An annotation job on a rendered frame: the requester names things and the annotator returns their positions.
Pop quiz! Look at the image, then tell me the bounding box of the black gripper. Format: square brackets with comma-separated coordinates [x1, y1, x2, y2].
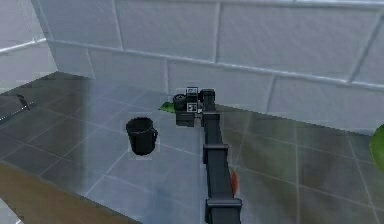
[172, 93, 197, 128]

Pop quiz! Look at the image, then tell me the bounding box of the green bill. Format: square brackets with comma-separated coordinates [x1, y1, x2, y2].
[157, 101, 176, 114]

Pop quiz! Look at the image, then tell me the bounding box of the black bin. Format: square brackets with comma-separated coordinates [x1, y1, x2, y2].
[125, 116, 159, 157]

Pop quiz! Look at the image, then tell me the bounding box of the red round object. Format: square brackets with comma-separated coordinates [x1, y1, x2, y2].
[229, 168, 240, 198]

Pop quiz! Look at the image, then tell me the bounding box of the green round object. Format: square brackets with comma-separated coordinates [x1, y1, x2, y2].
[369, 123, 384, 174]

